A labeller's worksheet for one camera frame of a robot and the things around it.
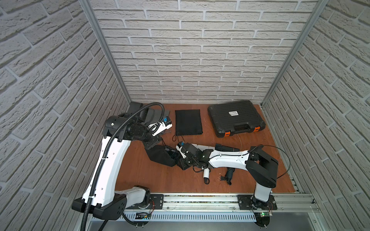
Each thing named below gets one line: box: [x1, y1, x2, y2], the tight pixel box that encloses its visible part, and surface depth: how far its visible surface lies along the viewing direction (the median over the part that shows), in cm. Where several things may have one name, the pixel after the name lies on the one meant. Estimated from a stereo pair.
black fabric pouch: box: [174, 109, 203, 136], surface depth 109 cm
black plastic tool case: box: [207, 100, 266, 138], surface depth 104 cm
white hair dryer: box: [203, 167, 211, 185], surface depth 82 cm
